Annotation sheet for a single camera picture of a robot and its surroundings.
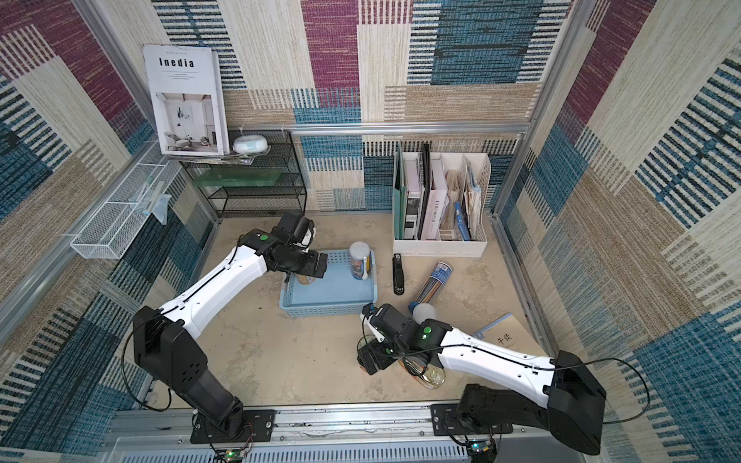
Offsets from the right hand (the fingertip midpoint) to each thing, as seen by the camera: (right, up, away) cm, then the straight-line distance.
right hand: (371, 348), depth 78 cm
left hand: (-17, +22, +7) cm, 29 cm away
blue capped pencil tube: (+23, +18, +19) cm, 34 cm away
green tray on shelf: (-44, +49, +16) cm, 68 cm away
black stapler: (+9, +17, +20) cm, 28 cm away
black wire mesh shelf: (-33, +47, +40) cm, 70 cm away
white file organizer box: (+30, +32, +20) cm, 48 cm away
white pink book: (+20, +32, +21) cm, 43 cm away
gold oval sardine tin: (+15, -7, 0) cm, 17 cm away
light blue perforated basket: (-12, +11, +19) cm, 25 cm away
